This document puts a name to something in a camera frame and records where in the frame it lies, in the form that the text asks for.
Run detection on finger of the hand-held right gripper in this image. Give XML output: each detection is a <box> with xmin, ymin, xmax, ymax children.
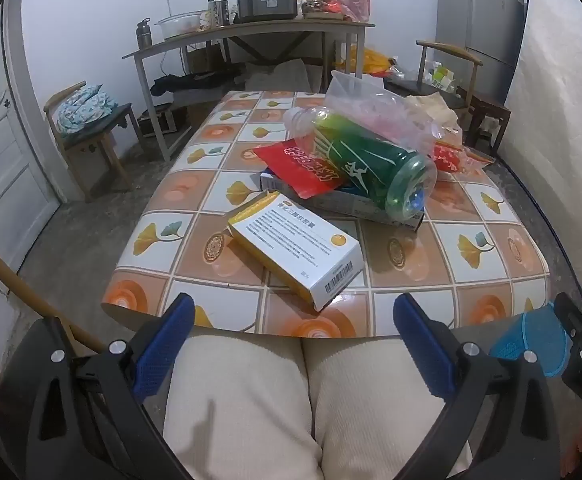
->
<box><xmin>490</xmin><ymin>292</ymin><xmax>582</xmax><ymax>378</ymax></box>

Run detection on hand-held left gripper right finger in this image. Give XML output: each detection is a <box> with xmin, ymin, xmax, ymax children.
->
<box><xmin>392</xmin><ymin>292</ymin><xmax>582</xmax><ymax>480</ymax></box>

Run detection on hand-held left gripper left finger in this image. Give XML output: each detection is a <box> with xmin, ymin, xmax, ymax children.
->
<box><xmin>0</xmin><ymin>292</ymin><xmax>195</xmax><ymax>480</ymax></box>

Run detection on blue white carton box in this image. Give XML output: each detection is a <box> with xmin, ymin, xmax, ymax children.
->
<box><xmin>260</xmin><ymin>169</ymin><xmax>426</xmax><ymax>233</ymax></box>

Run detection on white yellow medicine box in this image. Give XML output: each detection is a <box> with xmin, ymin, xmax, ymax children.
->
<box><xmin>227</xmin><ymin>191</ymin><xmax>364</xmax><ymax>312</ymax></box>

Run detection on red tin can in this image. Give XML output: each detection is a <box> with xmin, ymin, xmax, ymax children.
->
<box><xmin>433</xmin><ymin>144</ymin><xmax>472</xmax><ymax>173</ymax></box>

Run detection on green plastic bottle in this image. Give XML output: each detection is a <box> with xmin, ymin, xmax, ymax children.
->
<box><xmin>283</xmin><ymin>106</ymin><xmax>438</xmax><ymax>223</ymax></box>

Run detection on red foil packet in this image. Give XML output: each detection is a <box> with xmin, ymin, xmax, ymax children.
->
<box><xmin>252</xmin><ymin>141</ymin><xmax>354</xmax><ymax>200</ymax></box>

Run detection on clear plastic bag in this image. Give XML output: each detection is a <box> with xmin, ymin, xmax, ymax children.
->
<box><xmin>325</xmin><ymin>70</ymin><xmax>496</xmax><ymax>181</ymax></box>

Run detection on person's bare foot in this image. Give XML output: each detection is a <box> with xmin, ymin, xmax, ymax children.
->
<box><xmin>561</xmin><ymin>410</ymin><xmax>582</xmax><ymax>480</ymax></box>

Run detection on person's legs in cream trousers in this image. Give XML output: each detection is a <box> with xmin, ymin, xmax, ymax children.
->
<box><xmin>163</xmin><ymin>332</ymin><xmax>472</xmax><ymax>480</ymax></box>

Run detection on table with tiled pattern cloth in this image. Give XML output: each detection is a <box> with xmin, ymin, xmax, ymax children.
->
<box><xmin>101</xmin><ymin>91</ymin><xmax>552</xmax><ymax>338</ymax></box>

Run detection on wooden armchair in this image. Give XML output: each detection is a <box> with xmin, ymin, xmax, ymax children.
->
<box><xmin>0</xmin><ymin>222</ymin><xmax>107</xmax><ymax>356</ymax></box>

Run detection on wooden chair with cushion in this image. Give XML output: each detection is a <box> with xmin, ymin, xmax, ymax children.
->
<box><xmin>44</xmin><ymin>81</ymin><xmax>142</xmax><ymax>203</ymax></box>

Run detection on dark low box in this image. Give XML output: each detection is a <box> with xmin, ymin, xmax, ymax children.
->
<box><xmin>138</xmin><ymin>105</ymin><xmax>174</xmax><ymax>136</ymax></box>

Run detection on white mattress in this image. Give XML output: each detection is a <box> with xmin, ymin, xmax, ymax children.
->
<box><xmin>498</xmin><ymin>0</ymin><xmax>582</xmax><ymax>291</ymax></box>

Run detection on dark wooden stool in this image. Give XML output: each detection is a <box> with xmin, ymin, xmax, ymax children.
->
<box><xmin>458</xmin><ymin>87</ymin><xmax>512</xmax><ymax>156</ymax></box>

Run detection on beige crumpled bag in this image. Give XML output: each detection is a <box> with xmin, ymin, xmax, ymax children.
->
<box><xmin>403</xmin><ymin>91</ymin><xmax>464</xmax><ymax>136</ymax></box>

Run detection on white panel door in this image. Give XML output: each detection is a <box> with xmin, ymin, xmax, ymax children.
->
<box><xmin>0</xmin><ymin>0</ymin><xmax>62</xmax><ymax>271</ymax></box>

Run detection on blue patterned cushion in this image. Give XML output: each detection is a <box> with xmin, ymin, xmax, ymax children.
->
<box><xmin>54</xmin><ymin>84</ymin><xmax>119</xmax><ymax>135</ymax></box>

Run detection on wooden chair with black seat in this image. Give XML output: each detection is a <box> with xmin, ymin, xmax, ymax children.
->
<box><xmin>386</xmin><ymin>40</ymin><xmax>484</xmax><ymax>111</ymax></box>

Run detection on black clothing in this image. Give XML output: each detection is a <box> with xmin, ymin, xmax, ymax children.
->
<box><xmin>151</xmin><ymin>72</ymin><xmax>247</xmax><ymax>98</ymax></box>

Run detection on green white packets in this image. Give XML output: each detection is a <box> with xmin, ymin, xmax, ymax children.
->
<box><xmin>423</xmin><ymin>60</ymin><xmax>456</xmax><ymax>92</ymax></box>

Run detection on cardboard box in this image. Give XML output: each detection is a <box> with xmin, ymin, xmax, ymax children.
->
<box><xmin>187</xmin><ymin>45</ymin><xmax>227</xmax><ymax>76</ymax></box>

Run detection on yellow orange bag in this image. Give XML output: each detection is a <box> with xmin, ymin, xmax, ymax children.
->
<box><xmin>346</xmin><ymin>45</ymin><xmax>397</xmax><ymax>77</ymax></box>

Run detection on beige sack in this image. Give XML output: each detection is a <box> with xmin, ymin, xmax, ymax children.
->
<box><xmin>248</xmin><ymin>60</ymin><xmax>312</xmax><ymax>92</ymax></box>

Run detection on metal water bottle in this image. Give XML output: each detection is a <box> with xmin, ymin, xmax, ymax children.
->
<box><xmin>136</xmin><ymin>17</ymin><xmax>153</xmax><ymax>50</ymax></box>

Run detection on glass bowl with lid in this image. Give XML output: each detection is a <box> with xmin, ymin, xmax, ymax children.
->
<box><xmin>156</xmin><ymin>11</ymin><xmax>204</xmax><ymax>41</ymax></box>

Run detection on grey refrigerator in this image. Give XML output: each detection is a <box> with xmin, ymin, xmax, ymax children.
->
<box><xmin>436</xmin><ymin>0</ymin><xmax>526</xmax><ymax>106</ymax></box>

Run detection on grey metal desk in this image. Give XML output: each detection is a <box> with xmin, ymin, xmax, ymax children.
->
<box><xmin>122</xmin><ymin>19</ymin><xmax>376</xmax><ymax>161</ymax></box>

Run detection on pink red plastic bag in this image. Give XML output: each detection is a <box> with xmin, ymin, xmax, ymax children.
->
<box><xmin>321</xmin><ymin>0</ymin><xmax>372</xmax><ymax>21</ymax></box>

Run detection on dark grey rice cooker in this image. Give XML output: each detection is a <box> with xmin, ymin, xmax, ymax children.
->
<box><xmin>236</xmin><ymin>0</ymin><xmax>298</xmax><ymax>23</ymax></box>

